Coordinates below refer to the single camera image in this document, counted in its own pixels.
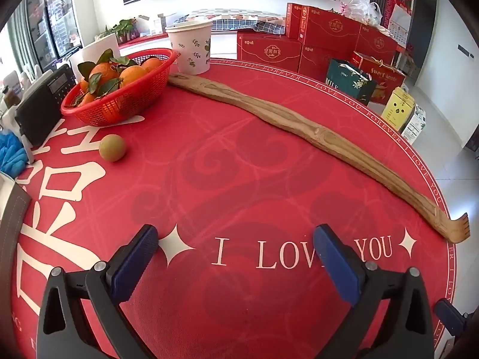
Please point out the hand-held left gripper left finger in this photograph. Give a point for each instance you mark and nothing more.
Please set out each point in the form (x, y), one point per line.
(136, 261)

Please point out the blue rubber gloves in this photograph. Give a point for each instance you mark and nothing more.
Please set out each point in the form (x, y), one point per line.
(11, 153)

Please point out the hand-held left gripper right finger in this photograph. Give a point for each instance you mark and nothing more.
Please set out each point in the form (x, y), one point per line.
(336, 265)

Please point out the white printed carton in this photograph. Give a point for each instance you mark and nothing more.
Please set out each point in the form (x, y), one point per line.
(414, 125)

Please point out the red plastic basket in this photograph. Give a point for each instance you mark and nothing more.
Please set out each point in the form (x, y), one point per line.
(112, 108)

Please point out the green potted plant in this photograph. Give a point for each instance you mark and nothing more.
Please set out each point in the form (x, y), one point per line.
(123, 30)

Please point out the green gift bag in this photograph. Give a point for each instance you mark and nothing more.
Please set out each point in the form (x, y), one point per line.
(348, 82)

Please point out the desk calendar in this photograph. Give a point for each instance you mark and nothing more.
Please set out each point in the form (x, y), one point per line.
(399, 24)

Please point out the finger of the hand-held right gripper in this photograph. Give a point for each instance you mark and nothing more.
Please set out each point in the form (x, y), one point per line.
(447, 312)

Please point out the blue checkered cloth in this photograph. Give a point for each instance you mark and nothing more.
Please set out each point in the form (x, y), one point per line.
(232, 18)

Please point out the yellow carton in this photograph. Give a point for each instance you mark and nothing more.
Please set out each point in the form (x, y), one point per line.
(396, 110)

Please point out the clear plastic bag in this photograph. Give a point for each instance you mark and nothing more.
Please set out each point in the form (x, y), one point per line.
(361, 11)

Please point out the round greenish brown fruit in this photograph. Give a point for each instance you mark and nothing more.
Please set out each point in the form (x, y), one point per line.
(112, 148)

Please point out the wooden back scratcher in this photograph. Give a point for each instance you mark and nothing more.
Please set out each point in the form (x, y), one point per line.
(262, 106)

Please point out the grey shallow tray box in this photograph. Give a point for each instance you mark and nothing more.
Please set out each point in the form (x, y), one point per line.
(11, 209)

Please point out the black portable radio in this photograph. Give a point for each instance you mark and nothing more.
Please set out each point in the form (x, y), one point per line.
(41, 108)

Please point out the glass door cabinet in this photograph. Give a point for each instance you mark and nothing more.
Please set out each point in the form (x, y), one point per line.
(52, 18)

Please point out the orange with leaves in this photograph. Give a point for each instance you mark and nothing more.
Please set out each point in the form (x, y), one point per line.
(155, 63)
(88, 99)
(103, 73)
(133, 74)

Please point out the floral paper cup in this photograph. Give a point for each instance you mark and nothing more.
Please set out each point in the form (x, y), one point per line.
(191, 48)

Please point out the red apple carton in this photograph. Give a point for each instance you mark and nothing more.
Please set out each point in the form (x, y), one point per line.
(389, 78)

